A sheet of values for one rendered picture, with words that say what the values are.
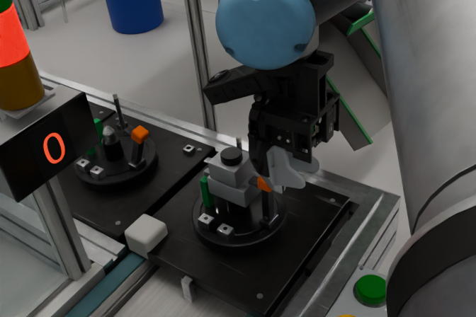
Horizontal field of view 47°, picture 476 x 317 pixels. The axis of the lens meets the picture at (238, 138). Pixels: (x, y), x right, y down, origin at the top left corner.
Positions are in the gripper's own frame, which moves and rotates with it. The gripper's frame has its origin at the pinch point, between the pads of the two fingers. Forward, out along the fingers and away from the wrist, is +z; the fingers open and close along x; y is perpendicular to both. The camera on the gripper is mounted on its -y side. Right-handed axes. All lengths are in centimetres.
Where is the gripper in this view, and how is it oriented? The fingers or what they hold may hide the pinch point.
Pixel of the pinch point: (275, 182)
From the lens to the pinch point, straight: 71.9
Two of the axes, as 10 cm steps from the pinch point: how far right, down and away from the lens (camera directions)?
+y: 8.2, 2.9, -5.0
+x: 5.7, -5.4, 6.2
